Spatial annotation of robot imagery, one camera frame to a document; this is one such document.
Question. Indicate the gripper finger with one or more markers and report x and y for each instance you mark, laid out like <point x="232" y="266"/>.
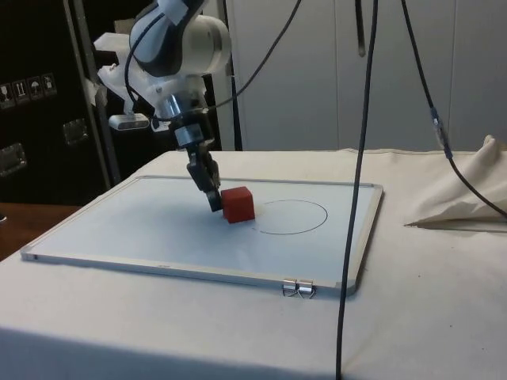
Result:
<point x="214" y="172"/>
<point x="200" y="170"/>

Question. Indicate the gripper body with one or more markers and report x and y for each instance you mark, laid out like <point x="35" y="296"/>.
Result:
<point x="194" y="132"/>

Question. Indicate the red cube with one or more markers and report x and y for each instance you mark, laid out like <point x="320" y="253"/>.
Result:
<point x="237" y="206"/>

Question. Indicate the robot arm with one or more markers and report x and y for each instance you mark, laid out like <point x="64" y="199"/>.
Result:
<point x="198" y="43"/>

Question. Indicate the whiteboard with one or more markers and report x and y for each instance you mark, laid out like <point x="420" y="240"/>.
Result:
<point x="119" y="221"/>

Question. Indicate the silver binder clip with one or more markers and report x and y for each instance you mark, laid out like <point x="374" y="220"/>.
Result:
<point x="290" y="285"/>
<point x="307" y="286"/>

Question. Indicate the black cabinet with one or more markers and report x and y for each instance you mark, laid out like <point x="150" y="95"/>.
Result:
<point x="39" y="47"/>

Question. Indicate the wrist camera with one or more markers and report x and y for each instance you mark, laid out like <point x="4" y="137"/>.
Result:
<point x="128" y="122"/>

